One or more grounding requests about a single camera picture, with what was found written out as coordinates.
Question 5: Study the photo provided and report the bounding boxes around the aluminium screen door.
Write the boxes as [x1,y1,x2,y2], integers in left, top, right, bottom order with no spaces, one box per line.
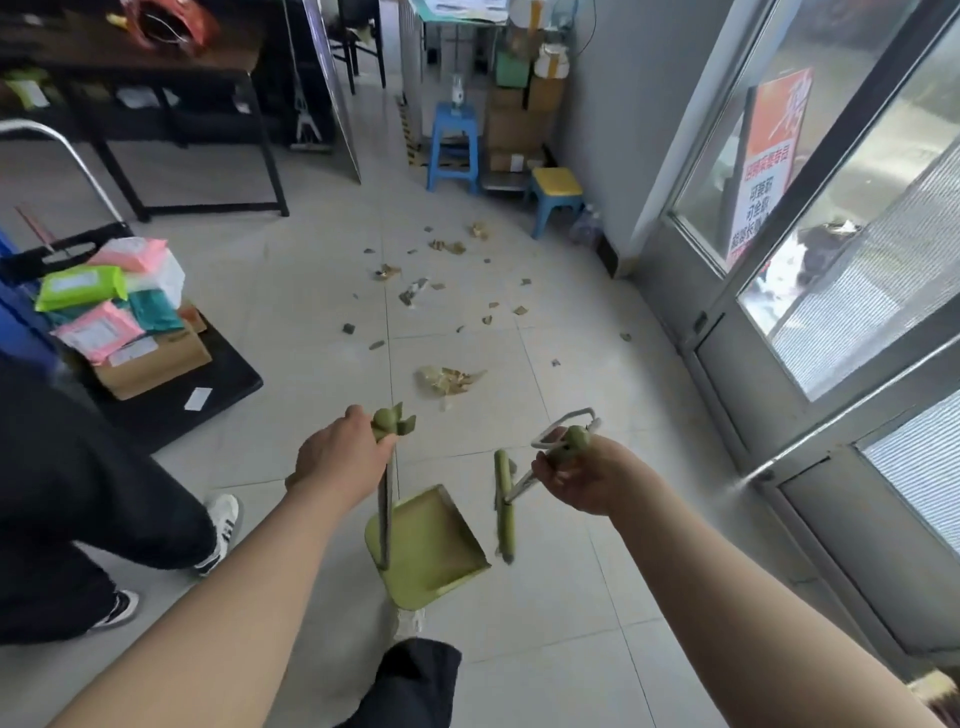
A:
[678,14,960,481]
[749,352,960,669]

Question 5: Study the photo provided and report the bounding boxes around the person's left forearm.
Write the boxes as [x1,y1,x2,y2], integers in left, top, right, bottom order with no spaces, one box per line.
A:
[44,479,391,728]

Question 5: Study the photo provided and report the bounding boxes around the fixed glass window panel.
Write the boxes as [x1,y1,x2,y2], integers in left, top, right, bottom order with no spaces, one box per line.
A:
[633,0,928,354]

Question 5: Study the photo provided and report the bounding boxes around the medium cardboard box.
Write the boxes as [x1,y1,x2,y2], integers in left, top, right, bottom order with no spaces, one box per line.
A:
[528,74,568,114]

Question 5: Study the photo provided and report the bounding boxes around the flat cardboard box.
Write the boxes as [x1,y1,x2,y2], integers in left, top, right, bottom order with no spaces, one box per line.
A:
[487,149,549,175]

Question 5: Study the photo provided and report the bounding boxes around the black platform trolley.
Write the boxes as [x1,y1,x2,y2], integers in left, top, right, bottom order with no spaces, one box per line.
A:
[0,119,265,455]

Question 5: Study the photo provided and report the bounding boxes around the person's black trousers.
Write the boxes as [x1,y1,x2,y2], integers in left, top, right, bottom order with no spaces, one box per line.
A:
[337,637,463,728]

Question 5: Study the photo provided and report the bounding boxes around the orange standing sign board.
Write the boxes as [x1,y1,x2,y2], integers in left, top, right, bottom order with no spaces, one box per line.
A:
[723,67,815,273]

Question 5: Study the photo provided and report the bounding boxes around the dark blue standing board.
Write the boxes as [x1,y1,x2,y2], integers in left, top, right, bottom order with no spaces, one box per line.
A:
[301,0,363,185]

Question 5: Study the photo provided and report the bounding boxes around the teal plastic parcel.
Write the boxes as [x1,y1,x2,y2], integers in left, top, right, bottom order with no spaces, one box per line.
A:
[127,290,185,335]

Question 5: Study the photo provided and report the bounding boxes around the grey flat mop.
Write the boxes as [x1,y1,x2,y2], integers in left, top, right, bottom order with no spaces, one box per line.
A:
[283,0,335,155]

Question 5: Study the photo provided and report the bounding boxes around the white parcel yellow tape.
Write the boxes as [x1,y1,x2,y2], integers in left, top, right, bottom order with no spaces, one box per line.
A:
[533,43,571,80]
[509,0,555,33]

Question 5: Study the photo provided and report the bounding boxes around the tall blue plastic stool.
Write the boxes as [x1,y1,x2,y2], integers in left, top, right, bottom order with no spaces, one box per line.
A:
[425,101,481,196]

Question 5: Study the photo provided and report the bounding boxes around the grey perforated metal platform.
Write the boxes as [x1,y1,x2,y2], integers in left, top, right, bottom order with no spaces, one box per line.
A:
[479,168,538,198]

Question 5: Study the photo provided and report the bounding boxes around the yellow top blue stool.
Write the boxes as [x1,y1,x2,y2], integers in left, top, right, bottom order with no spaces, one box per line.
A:
[524,167,586,241]

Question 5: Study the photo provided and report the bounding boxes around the cardboard box white label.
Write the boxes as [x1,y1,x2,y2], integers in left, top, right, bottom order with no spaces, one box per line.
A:
[93,322,214,401]

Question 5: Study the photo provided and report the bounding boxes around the bright green plastic parcel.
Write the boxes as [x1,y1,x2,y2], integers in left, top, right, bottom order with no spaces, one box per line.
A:
[35,264,129,313]

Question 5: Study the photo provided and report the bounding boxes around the wooden table black frame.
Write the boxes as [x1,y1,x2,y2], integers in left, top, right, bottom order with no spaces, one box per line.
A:
[0,0,290,223]

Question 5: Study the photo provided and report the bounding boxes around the pink plastic parcel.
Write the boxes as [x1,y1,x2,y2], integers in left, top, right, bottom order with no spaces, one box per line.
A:
[52,301,145,367]
[88,236,168,275]

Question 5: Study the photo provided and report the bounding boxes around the person's right hand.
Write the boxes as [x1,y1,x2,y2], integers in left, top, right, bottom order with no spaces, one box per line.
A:
[530,427,661,519]

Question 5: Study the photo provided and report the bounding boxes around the white metal rack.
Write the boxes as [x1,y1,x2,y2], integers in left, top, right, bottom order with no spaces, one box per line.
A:
[395,0,511,163]

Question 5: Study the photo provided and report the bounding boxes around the green dustpan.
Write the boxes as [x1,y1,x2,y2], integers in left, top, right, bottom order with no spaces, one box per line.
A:
[364,402,493,613]

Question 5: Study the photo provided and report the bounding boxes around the green box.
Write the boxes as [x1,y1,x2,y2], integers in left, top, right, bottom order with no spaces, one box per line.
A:
[494,50,532,90]

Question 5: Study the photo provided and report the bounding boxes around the large cardboard box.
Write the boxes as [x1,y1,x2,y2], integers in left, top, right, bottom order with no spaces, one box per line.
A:
[485,88,553,155]

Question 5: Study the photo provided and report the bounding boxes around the person's left hand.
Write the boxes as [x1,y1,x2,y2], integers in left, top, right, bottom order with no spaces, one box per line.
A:
[284,404,399,511]

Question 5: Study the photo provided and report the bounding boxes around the yellow black hazard tape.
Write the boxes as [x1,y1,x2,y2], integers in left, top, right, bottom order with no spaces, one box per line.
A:
[395,93,423,168]

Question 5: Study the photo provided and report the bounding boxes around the cardboard scraps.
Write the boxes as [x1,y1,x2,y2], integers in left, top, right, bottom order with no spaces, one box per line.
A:
[341,219,635,410]

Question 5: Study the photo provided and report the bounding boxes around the person's right forearm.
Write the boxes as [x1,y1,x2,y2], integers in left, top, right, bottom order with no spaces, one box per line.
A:
[607,464,946,728]

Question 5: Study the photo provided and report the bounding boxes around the black chair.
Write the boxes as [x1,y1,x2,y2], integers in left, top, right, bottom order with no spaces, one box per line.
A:
[329,0,388,95]

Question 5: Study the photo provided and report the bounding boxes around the red plastic bag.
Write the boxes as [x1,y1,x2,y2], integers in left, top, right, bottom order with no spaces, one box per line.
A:
[119,0,223,54]

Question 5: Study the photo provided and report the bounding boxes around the green broom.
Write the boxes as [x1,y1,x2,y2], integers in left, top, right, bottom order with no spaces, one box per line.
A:
[491,407,603,565]

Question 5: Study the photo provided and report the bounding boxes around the grey tiled floor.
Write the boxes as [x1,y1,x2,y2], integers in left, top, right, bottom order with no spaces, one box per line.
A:
[0,0,909,728]

